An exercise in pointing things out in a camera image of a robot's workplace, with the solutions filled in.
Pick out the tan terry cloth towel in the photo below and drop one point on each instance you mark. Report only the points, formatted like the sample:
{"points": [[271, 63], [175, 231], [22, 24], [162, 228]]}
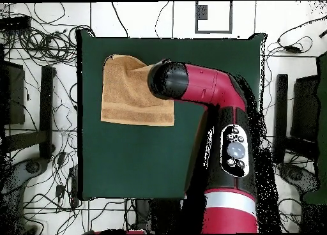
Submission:
{"points": [[127, 99]]}

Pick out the black power strip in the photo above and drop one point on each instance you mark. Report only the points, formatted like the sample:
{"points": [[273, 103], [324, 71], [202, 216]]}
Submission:
{"points": [[74, 184]]}

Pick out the black box case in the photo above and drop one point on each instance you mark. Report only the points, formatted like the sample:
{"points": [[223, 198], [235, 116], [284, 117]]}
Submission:
{"points": [[15, 92], [305, 104]]}

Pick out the black power adapter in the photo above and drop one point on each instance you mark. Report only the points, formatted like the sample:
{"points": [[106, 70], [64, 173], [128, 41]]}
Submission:
{"points": [[292, 49]]}

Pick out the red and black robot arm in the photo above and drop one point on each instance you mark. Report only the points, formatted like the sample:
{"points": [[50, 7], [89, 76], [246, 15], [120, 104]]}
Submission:
{"points": [[204, 84]]}

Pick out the grey wheeled floor base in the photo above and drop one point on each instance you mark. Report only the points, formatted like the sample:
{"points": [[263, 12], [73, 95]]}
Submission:
{"points": [[32, 166], [295, 175]]}

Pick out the dark green table cloth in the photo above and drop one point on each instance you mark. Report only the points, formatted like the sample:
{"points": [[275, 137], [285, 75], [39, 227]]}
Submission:
{"points": [[115, 155]]}

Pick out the small black adapter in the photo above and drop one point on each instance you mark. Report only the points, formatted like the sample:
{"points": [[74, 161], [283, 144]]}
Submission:
{"points": [[60, 191]]}

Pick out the black flat device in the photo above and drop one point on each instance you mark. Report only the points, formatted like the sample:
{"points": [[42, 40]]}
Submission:
{"points": [[15, 23]]}

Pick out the black stand frame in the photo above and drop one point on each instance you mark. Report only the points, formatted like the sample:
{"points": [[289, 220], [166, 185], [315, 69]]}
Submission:
{"points": [[281, 104], [46, 104]]}

